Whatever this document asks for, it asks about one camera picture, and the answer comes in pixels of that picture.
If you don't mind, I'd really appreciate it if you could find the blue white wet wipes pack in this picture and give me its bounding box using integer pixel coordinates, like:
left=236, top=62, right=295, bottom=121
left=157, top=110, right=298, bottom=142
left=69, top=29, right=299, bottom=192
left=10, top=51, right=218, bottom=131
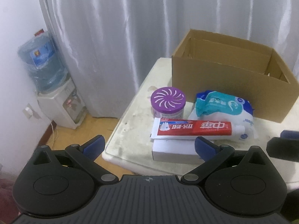
left=188, top=90, right=258, bottom=140

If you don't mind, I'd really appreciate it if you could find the red white toothpaste tube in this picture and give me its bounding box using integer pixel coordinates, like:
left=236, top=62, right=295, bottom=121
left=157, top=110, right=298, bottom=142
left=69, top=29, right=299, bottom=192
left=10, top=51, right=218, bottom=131
left=150, top=118, right=245, bottom=140

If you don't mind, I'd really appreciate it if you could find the blue water jug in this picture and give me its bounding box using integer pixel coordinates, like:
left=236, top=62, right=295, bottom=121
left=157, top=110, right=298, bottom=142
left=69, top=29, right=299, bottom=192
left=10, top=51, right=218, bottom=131
left=18, top=31, right=68, bottom=94

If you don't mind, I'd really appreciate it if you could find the white cardboard box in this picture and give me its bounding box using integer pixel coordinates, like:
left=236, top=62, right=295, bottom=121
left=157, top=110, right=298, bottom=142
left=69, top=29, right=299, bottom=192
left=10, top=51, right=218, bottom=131
left=152, top=140, right=204, bottom=165

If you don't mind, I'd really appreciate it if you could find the white water dispenser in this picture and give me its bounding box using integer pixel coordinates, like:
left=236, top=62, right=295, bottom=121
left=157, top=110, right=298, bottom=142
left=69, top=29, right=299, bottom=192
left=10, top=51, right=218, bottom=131
left=37, top=79, right=87, bottom=129

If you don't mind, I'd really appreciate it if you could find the purple lid air freshener jar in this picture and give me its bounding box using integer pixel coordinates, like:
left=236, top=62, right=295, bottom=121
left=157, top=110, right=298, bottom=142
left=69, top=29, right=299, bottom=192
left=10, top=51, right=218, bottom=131
left=150, top=86, right=186, bottom=119

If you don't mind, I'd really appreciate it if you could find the white grey curtain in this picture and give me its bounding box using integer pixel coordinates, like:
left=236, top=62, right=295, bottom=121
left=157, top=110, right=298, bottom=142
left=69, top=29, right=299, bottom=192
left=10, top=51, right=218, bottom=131
left=39, top=0, right=298, bottom=118

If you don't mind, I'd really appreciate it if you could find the white power cable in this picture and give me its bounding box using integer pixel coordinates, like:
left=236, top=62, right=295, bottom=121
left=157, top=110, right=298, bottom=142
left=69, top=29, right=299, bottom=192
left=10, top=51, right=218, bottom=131
left=32, top=111, right=59, bottom=146

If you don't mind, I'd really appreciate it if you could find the white wall socket with plug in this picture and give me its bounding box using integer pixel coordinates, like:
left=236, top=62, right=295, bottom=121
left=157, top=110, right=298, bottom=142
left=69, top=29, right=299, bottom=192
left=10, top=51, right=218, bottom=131
left=22, top=104, right=34, bottom=119

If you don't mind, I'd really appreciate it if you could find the brown cardboard box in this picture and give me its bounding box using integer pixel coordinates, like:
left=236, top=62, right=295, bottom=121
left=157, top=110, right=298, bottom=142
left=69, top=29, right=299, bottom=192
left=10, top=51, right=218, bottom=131
left=172, top=29, right=298, bottom=123

